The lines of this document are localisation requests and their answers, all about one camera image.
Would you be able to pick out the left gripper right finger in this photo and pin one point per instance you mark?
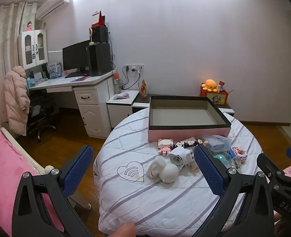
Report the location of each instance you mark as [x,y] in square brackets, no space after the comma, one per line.
[245,205]

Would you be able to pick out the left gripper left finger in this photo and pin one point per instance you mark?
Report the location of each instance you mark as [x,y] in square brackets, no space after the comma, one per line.
[30,215]

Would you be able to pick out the pink donut block model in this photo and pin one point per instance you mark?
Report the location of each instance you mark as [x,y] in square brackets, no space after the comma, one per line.
[240,154]

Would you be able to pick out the teal dome toy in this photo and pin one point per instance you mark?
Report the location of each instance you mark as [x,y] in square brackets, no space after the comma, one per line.
[224,157]

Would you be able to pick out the clear plastic container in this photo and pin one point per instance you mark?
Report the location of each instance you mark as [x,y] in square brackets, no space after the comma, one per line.
[216,143]

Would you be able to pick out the white cup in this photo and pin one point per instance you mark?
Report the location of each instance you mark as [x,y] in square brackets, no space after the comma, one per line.
[181,156]

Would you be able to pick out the pink white block figure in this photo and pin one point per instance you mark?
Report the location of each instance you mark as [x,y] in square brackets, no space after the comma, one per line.
[165,146]

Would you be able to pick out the person's left hand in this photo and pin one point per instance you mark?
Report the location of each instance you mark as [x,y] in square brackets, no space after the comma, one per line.
[126,230]

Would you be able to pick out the pink bed blanket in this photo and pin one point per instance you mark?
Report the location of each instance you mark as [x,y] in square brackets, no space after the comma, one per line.
[12,166]

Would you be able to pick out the white striped quilt cover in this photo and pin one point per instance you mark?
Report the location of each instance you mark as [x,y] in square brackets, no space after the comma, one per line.
[162,195]

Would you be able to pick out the orange storage crate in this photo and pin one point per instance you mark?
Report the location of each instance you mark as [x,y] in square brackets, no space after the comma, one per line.
[217,98]

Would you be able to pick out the black office chair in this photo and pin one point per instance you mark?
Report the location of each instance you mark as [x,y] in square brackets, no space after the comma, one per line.
[40,118]

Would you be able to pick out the pink puffer jacket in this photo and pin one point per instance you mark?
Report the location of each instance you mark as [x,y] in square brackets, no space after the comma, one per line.
[16,103]

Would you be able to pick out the orange octopus plush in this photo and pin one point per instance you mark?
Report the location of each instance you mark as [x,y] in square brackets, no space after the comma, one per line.
[210,86]

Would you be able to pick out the white desk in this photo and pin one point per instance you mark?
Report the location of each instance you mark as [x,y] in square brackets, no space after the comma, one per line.
[89,96]

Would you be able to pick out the white bedside cabinet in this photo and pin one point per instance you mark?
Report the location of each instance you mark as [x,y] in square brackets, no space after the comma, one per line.
[120,106]

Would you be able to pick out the orange cap water bottle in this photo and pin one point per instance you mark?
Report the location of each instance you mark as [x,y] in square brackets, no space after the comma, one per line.
[117,84]

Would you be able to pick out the low black white tv stand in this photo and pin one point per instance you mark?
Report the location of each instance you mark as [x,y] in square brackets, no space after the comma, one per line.
[171,101]

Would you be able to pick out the orange figurine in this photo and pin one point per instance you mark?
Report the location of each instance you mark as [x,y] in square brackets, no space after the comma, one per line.
[143,91]

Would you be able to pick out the black computer monitor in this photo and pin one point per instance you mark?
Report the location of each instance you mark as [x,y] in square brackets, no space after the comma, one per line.
[75,58]

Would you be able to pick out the black computer tower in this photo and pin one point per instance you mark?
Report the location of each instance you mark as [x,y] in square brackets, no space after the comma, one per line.
[99,59]

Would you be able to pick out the white glass door cabinet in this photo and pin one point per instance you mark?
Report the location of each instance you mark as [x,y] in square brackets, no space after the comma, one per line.
[32,48]

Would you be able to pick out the black speaker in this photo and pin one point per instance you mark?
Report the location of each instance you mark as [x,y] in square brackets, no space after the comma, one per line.
[99,34]

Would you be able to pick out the beige curtain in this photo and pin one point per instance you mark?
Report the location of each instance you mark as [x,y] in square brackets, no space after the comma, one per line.
[13,20]

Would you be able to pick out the white air conditioner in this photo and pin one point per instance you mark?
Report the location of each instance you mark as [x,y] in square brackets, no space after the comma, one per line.
[49,7]

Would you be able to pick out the wall power socket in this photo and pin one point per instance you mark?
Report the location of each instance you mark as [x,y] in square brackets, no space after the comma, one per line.
[137,67]

